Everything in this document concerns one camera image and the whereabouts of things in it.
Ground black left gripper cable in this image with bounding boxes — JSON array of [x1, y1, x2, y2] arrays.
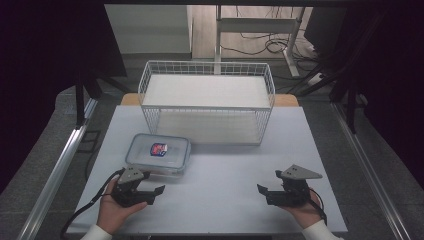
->
[[59, 168, 126, 239]]

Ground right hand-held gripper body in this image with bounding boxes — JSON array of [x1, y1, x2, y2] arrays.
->
[[265, 164, 324, 207]]

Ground small red blue packet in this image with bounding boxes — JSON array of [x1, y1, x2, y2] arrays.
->
[[149, 142, 169, 157]]

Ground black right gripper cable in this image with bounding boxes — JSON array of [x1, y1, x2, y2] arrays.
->
[[308, 188, 329, 226]]

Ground person's right hand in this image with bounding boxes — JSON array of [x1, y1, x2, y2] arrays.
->
[[279, 190, 324, 230]]

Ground wooden table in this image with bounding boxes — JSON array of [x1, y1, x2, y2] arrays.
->
[[120, 92, 300, 108]]

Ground dark curtain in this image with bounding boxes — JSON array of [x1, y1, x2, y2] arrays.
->
[[0, 0, 128, 195], [328, 5, 424, 189]]

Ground white wire basket rack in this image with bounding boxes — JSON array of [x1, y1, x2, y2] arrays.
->
[[137, 60, 277, 147]]

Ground clear plastic lidded container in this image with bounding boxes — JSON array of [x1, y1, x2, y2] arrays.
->
[[125, 133, 193, 178]]

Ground black floor cables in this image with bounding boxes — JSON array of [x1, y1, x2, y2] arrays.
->
[[220, 5, 319, 58]]

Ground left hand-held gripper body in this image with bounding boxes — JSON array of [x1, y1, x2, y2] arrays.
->
[[110, 166, 156, 208]]

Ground person's left hand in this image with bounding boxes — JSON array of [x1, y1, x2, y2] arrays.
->
[[96, 179, 149, 235]]

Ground black metal stand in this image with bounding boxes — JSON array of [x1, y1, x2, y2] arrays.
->
[[73, 64, 103, 130]]

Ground aluminium rail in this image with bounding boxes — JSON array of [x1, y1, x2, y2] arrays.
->
[[330, 101, 414, 240], [15, 97, 100, 240]]

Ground white cabinet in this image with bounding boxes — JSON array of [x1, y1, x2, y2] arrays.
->
[[104, 3, 194, 56]]

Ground white metal desk frame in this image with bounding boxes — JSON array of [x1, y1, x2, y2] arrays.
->
[[213, 4, 307, 78]]

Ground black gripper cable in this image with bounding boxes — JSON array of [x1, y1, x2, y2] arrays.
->
[[59, 168, 126, 239], [308, 188, 329, 226]]

